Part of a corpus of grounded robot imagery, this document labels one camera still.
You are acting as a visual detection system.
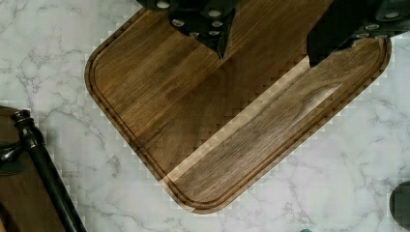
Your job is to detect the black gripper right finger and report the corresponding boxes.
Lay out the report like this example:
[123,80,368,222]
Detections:
[307,0,410,68]

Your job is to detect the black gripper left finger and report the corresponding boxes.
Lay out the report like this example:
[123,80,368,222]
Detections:
[136,0,241,60]

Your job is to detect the wooden drawer cabinet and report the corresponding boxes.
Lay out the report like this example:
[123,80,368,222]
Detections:
[0,106,66,232]

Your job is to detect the wooden cutting board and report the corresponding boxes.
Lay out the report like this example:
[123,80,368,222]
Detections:
[85,0,392,214]

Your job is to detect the black round grinder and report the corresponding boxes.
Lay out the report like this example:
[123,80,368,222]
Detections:
[389,181,410,231]

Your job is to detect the black drawer handle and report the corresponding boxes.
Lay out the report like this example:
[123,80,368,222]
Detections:
[11,109,87,232]

